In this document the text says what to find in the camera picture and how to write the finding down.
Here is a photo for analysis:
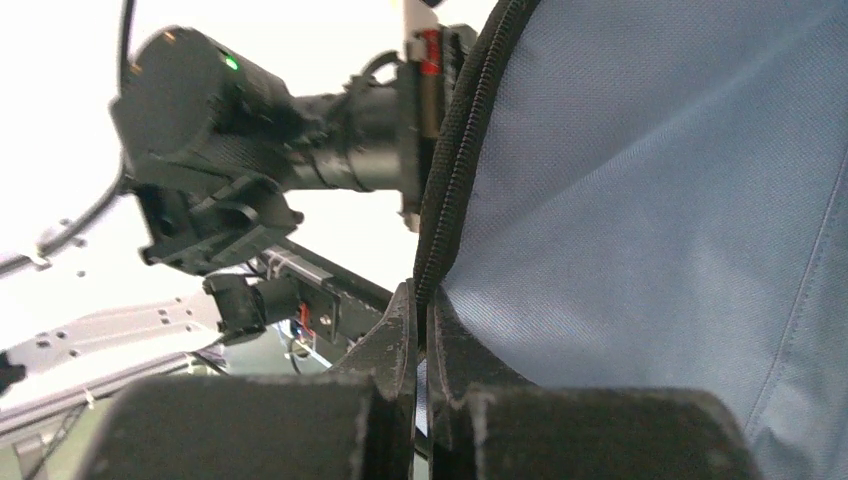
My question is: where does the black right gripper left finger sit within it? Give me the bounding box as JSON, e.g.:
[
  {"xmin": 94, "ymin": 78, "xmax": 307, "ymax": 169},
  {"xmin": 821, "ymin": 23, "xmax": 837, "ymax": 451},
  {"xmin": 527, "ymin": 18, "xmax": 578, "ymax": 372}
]
[{"xmin": 77, "ymin": 282, "xmax": 418, "ymax": 480}]

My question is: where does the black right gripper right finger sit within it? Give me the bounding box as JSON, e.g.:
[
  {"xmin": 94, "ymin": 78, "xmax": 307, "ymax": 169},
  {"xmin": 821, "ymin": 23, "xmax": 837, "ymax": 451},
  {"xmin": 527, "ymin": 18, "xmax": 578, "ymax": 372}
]
[{"xmin": 427, "ymin": 292, "xmax": 761, "ymax": 479}]

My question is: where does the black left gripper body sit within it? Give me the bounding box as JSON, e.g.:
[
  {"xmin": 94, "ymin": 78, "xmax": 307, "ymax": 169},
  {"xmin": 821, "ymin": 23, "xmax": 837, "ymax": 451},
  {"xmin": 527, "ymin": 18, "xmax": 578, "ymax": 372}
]
[{"xmin": 111, "ymin": 27, "xmax": 422, "ymax": 275}]

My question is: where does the blue student backpack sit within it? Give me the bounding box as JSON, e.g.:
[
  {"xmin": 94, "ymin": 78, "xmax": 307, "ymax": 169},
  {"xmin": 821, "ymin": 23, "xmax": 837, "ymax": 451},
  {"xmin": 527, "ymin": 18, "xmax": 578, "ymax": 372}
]
[{"xmin": 416, "ymin": 1, "xmax": 847, "ymax": 479}]

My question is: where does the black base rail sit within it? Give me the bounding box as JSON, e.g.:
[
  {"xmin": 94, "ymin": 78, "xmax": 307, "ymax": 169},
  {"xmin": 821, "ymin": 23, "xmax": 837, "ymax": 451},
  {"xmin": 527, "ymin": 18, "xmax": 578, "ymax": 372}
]
[{"xmin": 201, "ymin": 238, "xmax": 399, "ymax": 352}]

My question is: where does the aluminium frame front rail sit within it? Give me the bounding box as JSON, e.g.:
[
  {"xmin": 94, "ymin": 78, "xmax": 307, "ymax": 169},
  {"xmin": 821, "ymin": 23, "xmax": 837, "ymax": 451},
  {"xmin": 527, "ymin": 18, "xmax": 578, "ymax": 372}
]
[{"xmin": 0, "ymin": 291, "xmax": 227, "ymax": 480}]

